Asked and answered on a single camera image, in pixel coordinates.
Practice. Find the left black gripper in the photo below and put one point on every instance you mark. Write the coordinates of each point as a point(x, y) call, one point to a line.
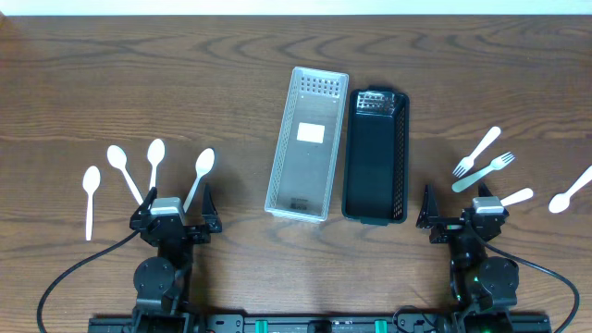
point(183, 232)

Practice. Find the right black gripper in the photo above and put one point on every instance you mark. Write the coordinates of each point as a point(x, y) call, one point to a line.
point(451, 225)

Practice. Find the white plastic fork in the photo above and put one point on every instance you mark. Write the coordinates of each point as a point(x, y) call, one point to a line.
point(517, 197)
point(468, 161)

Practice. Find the mint green plastic fork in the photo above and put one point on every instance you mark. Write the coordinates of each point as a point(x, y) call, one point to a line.
point(496, 164)

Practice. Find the white plastic spoon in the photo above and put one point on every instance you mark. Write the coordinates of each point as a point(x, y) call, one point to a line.
point(203, 166)
point(155, 154)
point(118, 159)
point(561, 201)
point(90, 183)

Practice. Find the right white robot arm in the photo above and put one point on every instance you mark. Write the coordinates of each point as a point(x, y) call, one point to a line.
point(484, 286)

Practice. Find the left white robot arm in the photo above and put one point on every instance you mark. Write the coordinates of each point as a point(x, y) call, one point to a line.
point(163, 281)

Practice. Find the black perforated plastic basket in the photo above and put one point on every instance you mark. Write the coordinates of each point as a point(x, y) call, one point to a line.
point(375, 188)

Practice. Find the grey perforated plastic basket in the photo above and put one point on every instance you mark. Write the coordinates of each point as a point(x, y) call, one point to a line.
point(302, 174)

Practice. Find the white paper label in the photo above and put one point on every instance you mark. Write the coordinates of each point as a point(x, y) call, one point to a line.
point(308, 132)

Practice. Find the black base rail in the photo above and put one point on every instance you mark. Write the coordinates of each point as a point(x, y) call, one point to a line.
point(401, 322)

